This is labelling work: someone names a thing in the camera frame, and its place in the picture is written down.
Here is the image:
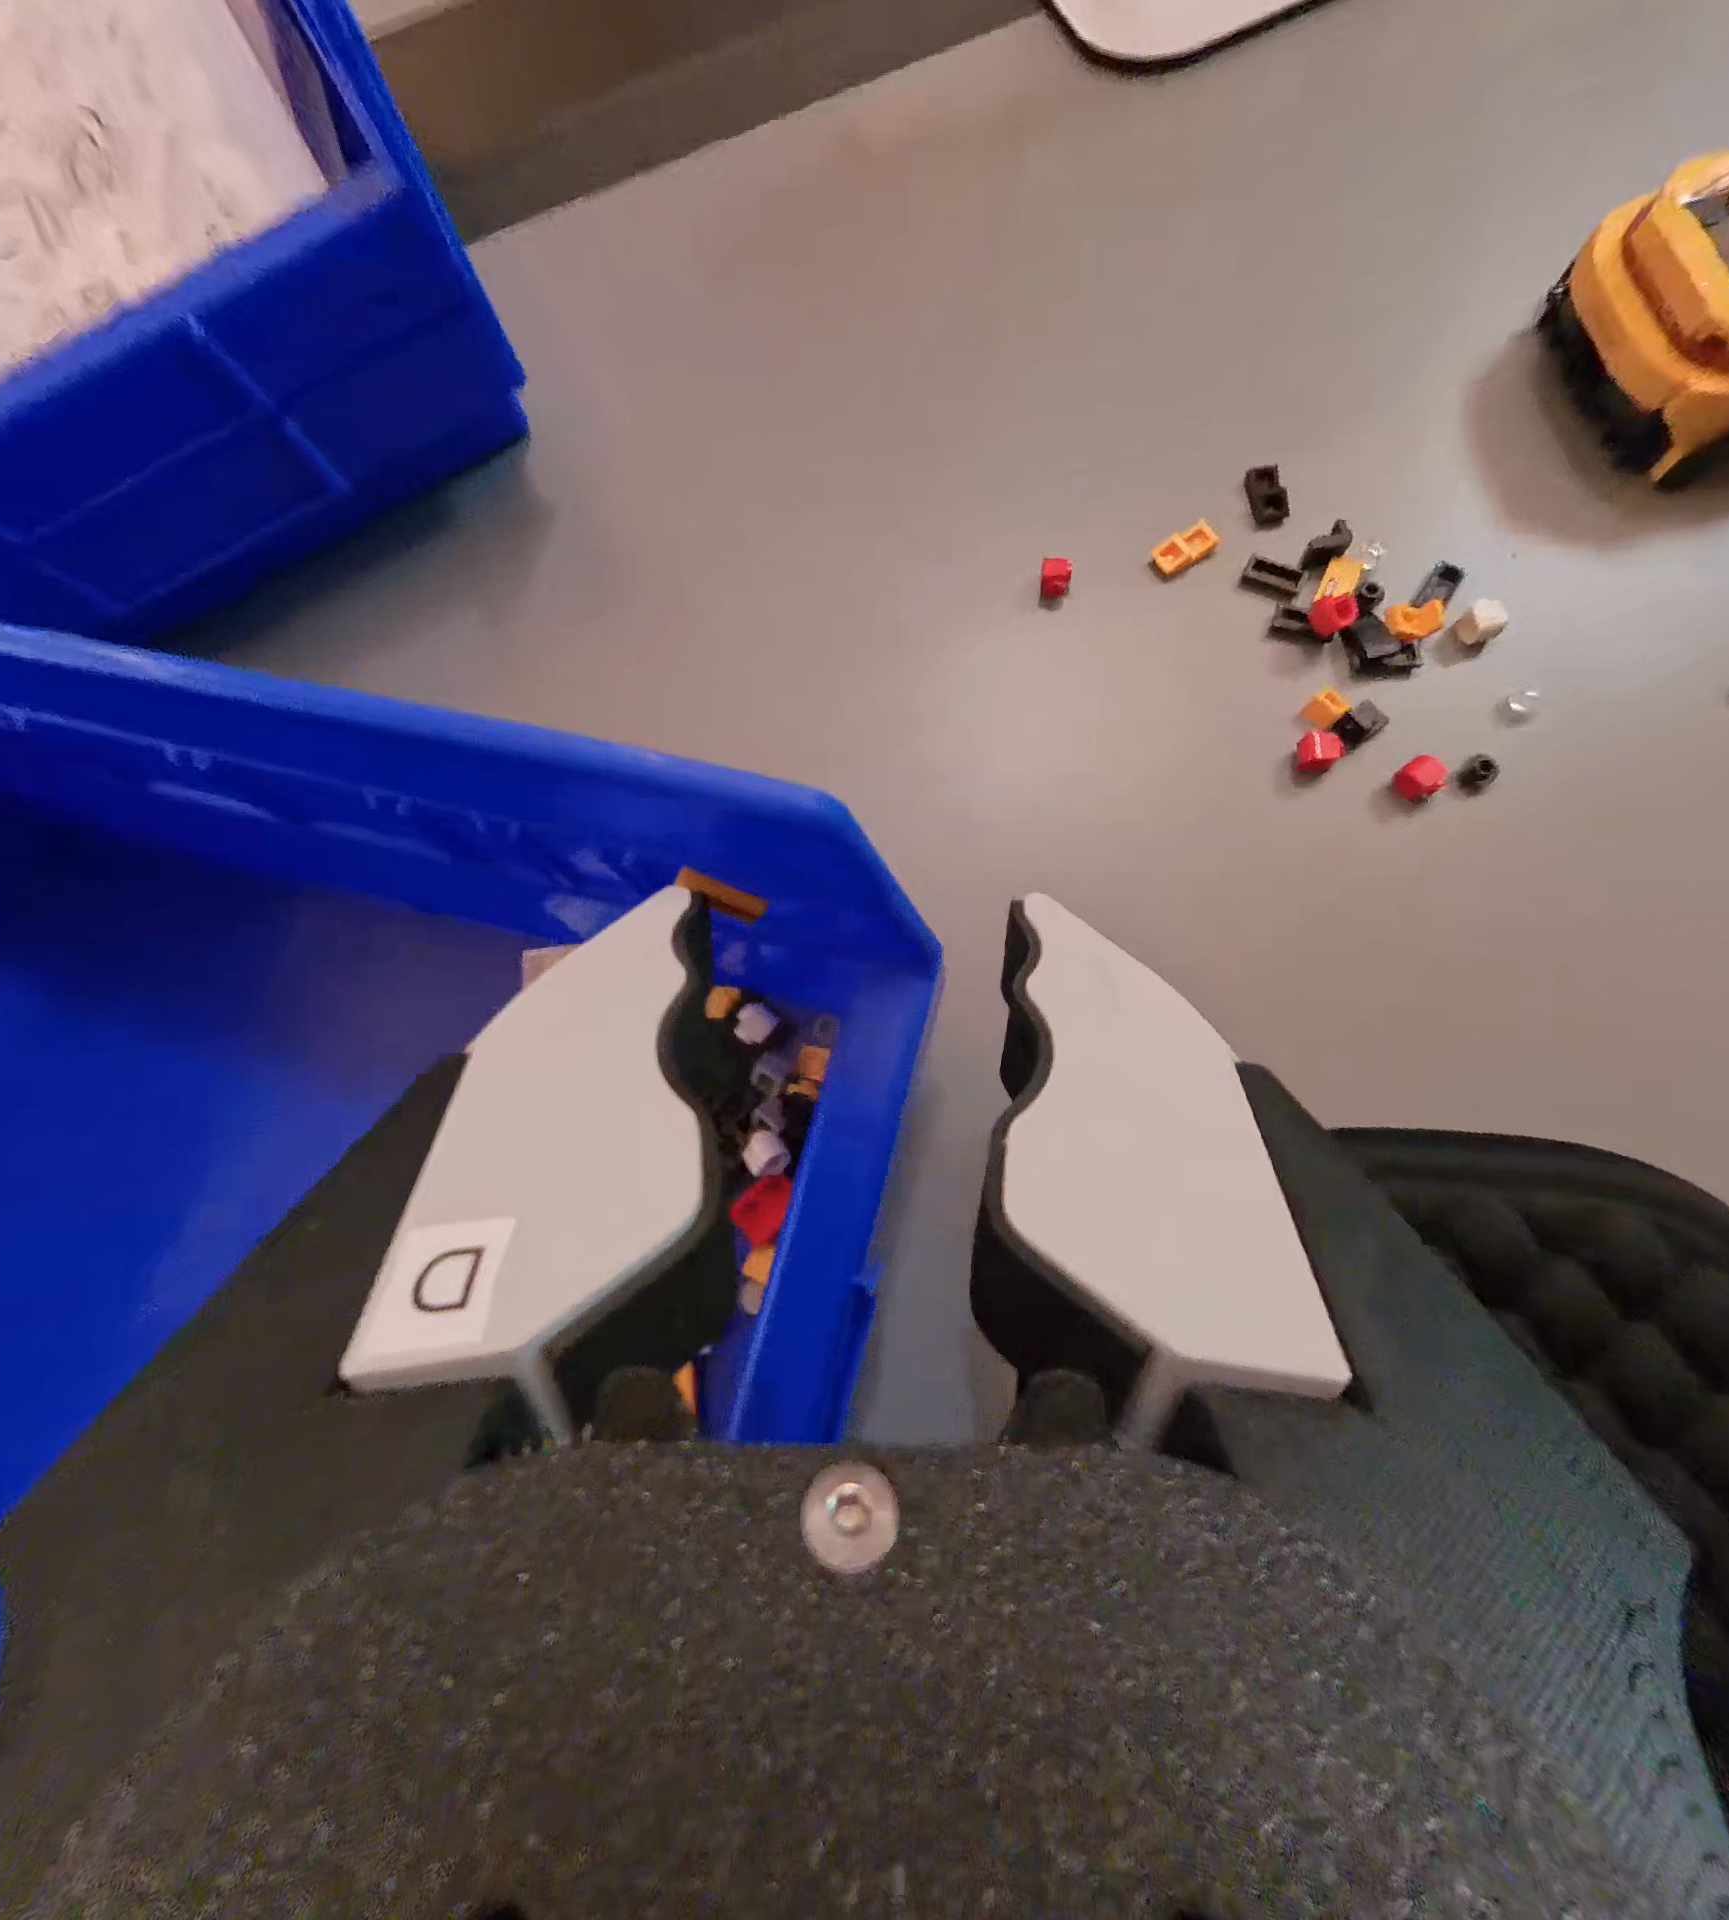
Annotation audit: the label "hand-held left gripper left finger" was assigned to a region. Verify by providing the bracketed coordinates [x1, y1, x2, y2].
[336, 885, 741, 1447]

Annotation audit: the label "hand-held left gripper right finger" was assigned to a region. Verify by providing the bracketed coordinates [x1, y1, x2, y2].
[968, 895, 1355, 1453]

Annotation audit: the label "mixed toy bricks heap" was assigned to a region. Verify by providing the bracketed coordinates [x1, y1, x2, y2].
[661, 866, 843, 1412]

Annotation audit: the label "blue plastic bin holding bricks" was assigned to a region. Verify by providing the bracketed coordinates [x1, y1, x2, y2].
[0, 606, 944, 1863]

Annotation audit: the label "large pile of toy bricks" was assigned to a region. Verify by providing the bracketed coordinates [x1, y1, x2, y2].
[1037, 463, 1729, 804]

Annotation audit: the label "blue plastic bin holding paper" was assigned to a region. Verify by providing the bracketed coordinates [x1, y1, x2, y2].
[0, 0, 530, 640]

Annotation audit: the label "yellow toy brick car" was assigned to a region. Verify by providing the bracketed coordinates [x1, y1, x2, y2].
[1537, 116, 1729, 490]

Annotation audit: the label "crumpled white paper bags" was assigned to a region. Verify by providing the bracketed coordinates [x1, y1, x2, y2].
[0, 0, 356, 431]

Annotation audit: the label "white adjustable stand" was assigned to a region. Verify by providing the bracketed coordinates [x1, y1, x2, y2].
[1041, 0, 1353, 70]

